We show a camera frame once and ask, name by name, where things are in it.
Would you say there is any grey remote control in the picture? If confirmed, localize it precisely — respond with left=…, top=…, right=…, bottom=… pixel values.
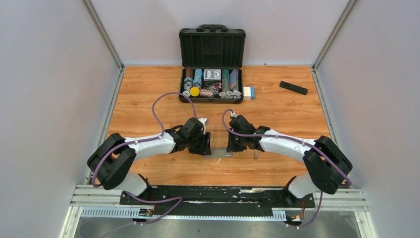
left=204, top=148, right=233, bottom=159

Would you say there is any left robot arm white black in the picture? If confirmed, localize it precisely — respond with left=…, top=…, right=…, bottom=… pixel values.
left=87, top=118, right=211, bottom=205

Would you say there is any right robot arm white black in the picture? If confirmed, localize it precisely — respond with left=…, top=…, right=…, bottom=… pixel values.
left=225, top=113, right=353, bottom=207

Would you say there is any black remote control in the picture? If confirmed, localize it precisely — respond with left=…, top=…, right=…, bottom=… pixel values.
left=279, top=81, right=308, bottom=95

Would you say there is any white blue card box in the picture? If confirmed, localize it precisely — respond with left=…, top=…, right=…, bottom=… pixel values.
left=243, top=86, right=256, bottom=100

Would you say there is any yellow poker chip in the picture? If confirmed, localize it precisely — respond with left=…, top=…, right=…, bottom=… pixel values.
left=190, top=87, right=201, bottom=97

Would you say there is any green poker chip stack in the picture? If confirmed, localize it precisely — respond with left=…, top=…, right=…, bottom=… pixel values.
left=221, top=69, right=230, bottom=92

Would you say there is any blue playing card deck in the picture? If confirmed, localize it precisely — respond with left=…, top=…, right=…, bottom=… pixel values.
left=203, top=69, right=222, bottom=81

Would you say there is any teal poker chip stack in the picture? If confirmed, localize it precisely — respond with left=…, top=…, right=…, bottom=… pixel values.
left=193, top=68, right=203, bottom=88

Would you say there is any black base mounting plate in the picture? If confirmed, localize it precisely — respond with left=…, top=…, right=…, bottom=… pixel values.
left=139, top=185, right=315, bottom=217

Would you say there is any black poker chip case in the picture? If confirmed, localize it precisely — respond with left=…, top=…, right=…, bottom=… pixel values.
left=179, top=24, right=246, bottom=93

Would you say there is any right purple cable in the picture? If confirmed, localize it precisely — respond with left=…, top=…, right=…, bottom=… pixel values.
left=221, top=109, right=353, bottom=229

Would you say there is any purple cable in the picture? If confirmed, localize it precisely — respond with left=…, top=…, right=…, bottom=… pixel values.
left=91, top=92, right=199, bottom=188
left=221, top=109, right=353, bottom=229

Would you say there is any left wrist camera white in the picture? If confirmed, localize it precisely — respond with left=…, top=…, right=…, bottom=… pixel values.
left=198, top=118, right=209, bottom=135

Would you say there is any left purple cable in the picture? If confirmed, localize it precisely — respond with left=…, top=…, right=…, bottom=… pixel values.
left=91, top=92, right=199, bottom=188

